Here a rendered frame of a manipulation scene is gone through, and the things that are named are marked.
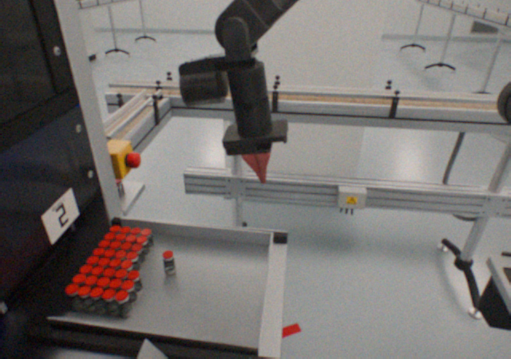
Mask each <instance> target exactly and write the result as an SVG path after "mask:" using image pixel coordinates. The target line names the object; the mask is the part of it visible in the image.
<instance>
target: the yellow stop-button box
mask: <svg viewBox="0 0 511 359"><path fill-rule="evenodd" d="M106 141H107V145H108V149H109V154H110V159H111V162H112V166H113V173H114V176H115V180H123V179H124V178H125V177H126V176H127V175H128V174H129V172H130V171H131V170H132V169H131V168H129V167H128V165H127V159H128V155H129V153H130V152H133V150H132V145H131V142H130V141H125V140H106Z"/></svg>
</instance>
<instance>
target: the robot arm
mask: <svg viewBox="0 0 511 359"><path fill-rule="evenodd" d="M297 1H299V0H233V1H232V2H231V3H230V4H229V5H228V6H227V8H226V9H225V10H224V11H223V12H222V13H221V14H220V15H219V17H218V18H217V19H216V23H215V28H214V31H215V36H216V40H217V42H218V43H219V45H220V46H221V47H222V48H223V49H224V53H218V54H214V55H209V56H207V57H202V58H197V59H194V60H193V59H191V61H186V62H185V63H183V64H181V65H180V66H179V69H178V70H179V74H180V94H181V96H182V99H183V101H184V103H185V104H186V105H187V106H188V107H192V106H199V105H213V104H221V103H224V102H225V101H226V97H227V96H228V86H229V90H230V94H231V99H232V107H233V111H234V115H235V119H236V124H230V125H229V126H228V127H227V129H226V131H225V134H224V136H223V138H222V145H223V149H225V152H226V156H241V157H242V160H243V161H244V162H245V163H246V164H247V165H248V166H249V167H250V169H251V170H252V171H253V172H254V173H255V174H256V176H257V177H258V179H259V181H260V182H261V184H263V183H266V181H267V166H268V164H269V160H270V158H271V151H272V146H273V143H282V142H283V143H284V144H286V143H287V131H288V121H287V120H272V117H271V106H270V100H269V94H268V89H267V82H266V77H265V71H264V65H263V62H262V61H258V59H256V58H255V57H254V56H255V55H256V54H257V53H258V52H259V50H258V45H257V41H258V40H259V39H260V38H261V37H262V36H263V35H265V33H266V32H267V31H269V29H270V28H271V27H273V25H274V24H276V23H277V21H278V20H280V19H281V17H282V16H284V15H285V13H286V12H288V11H289V9H290V8H292V7H293V5H294V4H296V3H297ZM227 78H228V79H227ZM497 112H498V113H499V115H500V116H501V118H502V119H503V120H504V121H505V122H507V123H508V124H511V81H510V82H509V83H508V84H507V85H505V87H504V88H503V89H502V90H501V91H500V93H499V95H498V98H497Z"/></svg>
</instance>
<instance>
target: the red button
mask: <svg viewBox="0 0 511 359"><path fill-rule="evenodd" d="M127 165H128V167H129V168H131V169H137V168H139V167H140V165H141V156H140V154H138V153H137V152H130V153H129V155H128V159H127Z"/></svg>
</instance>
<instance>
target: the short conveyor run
mask: <svg viewBox="0 0 511 359"><path fill-rule="evenodd" d="M145 94H147V90H146V89H144V90H142V91H141V92H140V93H138V94H137V95H136V96H135V97H134V98H133V99H131V100H130V101H129V102H123V99H122V98H121V97H122V93H117V94H116V96H117V97H118V98H119V100H118V101H117V102H118V106H119V109H118V110H117V111H116V112H115V113H113V114H112V115H111V116H109V117H108V118H107V119H106V120H104V121H103V126H104V130H105V137H106V139H107V140H125V141H130V142H131V145H132V150H133V152H137V153H138V154H140V155H141V153H142V152H143V151H144V150H145V149H146V148H147V147H148V146H149V145H150V144H151V142H152V141H153V140H154V138H155V136H156V135H157V134H158V133H159V132H160V130H161V129H162V128H163V127H164V126H165V125H166V124H167V123H168V121H169V120H170V119H171V118H172V114H171V106H170V100H169V98H168V97H166V98H163V99H157V98H158V97H159V96H160V95H161V94H162V91H161V90H160V89H159V90H158V91H157V92H155V93H154V94H152V96H151V97H150V98H146V97H144V95H145Z"/></svg>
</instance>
